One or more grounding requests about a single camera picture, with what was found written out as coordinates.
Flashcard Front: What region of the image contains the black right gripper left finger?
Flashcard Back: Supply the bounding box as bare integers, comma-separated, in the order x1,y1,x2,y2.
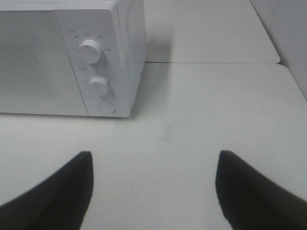
0,151,93,230

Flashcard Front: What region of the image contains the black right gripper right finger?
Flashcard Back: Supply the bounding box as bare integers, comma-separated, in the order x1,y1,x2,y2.
215,150,307,230

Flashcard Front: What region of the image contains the round white door button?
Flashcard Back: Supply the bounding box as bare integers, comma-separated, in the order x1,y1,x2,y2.
98,101,115,114

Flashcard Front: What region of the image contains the white timer knob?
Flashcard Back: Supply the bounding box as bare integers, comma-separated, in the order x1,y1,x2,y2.
89,76,109,96

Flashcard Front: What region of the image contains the white microwave door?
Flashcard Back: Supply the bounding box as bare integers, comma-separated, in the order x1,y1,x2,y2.
0,11,87,115

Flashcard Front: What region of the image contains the white microwave oven body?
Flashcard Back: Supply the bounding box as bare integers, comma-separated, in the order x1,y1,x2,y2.
0,0,146,117

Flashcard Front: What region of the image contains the upper white power knob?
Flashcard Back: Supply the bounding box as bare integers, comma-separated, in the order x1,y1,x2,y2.
77,38,103,64

